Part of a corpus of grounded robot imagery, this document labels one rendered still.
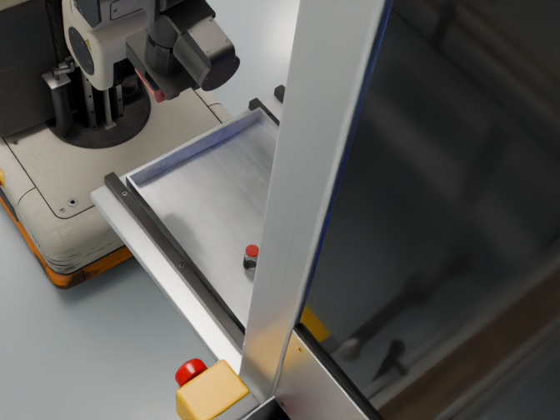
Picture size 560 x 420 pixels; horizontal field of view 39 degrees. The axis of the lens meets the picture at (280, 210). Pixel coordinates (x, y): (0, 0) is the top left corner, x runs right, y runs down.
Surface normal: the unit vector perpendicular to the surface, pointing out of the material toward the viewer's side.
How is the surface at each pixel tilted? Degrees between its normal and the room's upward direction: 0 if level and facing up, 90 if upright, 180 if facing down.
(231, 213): 0
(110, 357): 0
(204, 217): 0
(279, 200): 90
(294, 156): 90
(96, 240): 90
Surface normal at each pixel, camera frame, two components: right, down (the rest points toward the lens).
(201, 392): 0.11, -0.55
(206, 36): 0.20, -0.34
